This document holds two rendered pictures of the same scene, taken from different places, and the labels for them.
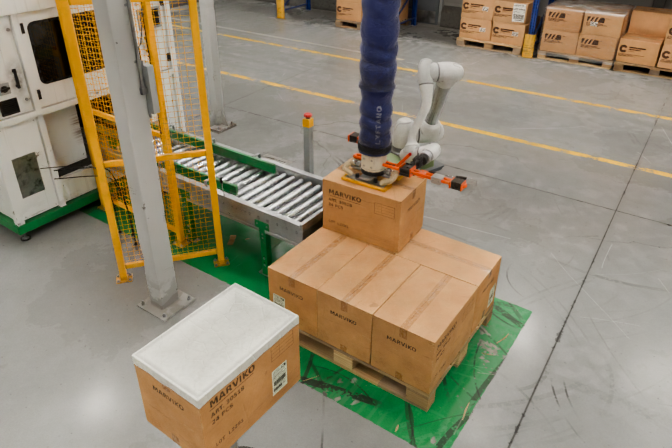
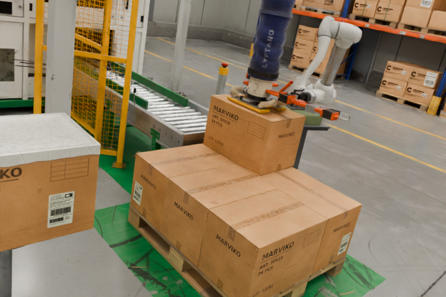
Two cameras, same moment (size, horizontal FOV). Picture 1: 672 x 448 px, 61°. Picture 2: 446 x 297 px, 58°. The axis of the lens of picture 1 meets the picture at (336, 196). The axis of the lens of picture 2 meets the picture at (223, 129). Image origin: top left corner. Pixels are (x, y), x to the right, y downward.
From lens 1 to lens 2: 137 cm
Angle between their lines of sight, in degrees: 14
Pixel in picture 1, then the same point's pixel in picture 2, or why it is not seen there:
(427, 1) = (360, 65)
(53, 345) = not seen: outside the picture
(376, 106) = (269, 29)
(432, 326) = (263, 235)
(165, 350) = not seen: outside the picture
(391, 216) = (261, 136)
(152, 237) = (54, 109)
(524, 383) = not seen: outside the picture
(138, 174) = (54, 46)
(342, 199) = (223, 116)
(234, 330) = (24, 135)
